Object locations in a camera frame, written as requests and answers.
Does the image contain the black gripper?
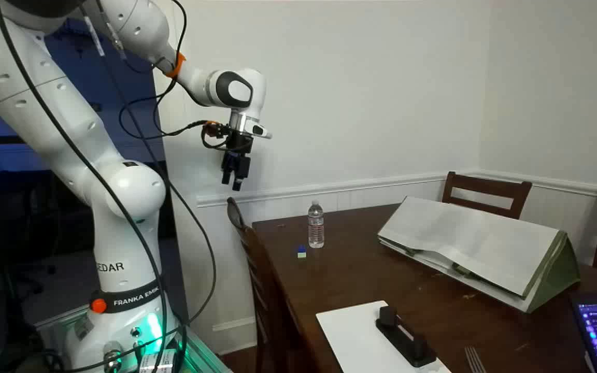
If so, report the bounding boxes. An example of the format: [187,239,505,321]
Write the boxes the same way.
[220,130,257,193]

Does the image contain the clear plastic water bottle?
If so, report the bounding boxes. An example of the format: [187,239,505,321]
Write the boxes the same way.
[306,201,327,251]

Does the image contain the white paper sheet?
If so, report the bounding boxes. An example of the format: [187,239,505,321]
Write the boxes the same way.
[316,299,452,373]

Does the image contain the black stapler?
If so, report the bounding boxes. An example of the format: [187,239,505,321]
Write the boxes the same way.
[376,304,437,370]

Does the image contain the large open white book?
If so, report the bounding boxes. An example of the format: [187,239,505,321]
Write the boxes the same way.
[376,195,582,315]

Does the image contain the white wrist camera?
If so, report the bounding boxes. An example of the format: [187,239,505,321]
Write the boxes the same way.
[247,123,273,141]

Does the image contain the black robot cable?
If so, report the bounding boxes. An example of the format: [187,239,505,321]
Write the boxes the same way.
[0,0,222,373]

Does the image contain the orange cable strap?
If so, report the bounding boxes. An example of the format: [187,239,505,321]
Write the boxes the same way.
[168,50,188,78]

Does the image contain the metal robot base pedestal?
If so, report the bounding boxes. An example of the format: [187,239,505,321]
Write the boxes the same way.
[36,308,235,373]

